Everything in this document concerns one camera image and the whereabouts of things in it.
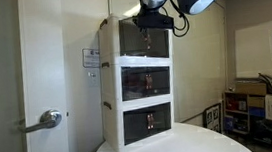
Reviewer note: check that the white room door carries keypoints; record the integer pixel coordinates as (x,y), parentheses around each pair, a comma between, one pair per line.
(41,61)

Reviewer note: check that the red box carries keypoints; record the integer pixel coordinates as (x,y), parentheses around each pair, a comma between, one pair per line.
(232,104)

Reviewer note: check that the white printed box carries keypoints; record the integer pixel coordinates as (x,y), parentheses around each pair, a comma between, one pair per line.
(271,106)

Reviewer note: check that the small cardboard box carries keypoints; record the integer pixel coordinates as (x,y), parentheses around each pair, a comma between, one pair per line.
(255,102)

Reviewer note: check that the large cardboard box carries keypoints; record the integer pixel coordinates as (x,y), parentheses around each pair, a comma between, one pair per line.
(251,89)

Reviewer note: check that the white three-tier storage cabinet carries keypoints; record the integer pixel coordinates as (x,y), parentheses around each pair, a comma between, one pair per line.
(108,45)

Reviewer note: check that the wooden open shelf unit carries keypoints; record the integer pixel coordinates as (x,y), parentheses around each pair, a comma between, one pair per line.
(235,111)

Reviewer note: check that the black white calibration board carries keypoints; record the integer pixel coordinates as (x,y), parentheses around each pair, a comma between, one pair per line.
(212,117)

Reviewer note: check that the blue storage bin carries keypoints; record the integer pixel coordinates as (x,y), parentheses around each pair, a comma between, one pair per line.
(256,112)

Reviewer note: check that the white light switch plate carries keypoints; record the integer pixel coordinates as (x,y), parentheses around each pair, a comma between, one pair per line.
(92,79)

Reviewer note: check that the clear framed wall sign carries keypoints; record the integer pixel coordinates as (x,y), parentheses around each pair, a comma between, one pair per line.
(90,58)

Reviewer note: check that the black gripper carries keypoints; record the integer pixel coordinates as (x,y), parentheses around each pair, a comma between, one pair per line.
(156,22)

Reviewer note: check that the dark transparent cabinet door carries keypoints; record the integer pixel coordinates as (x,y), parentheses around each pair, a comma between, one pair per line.
(131,39)
(159,45)
(160,80)
(133,83)
(136,126)
(161,117)

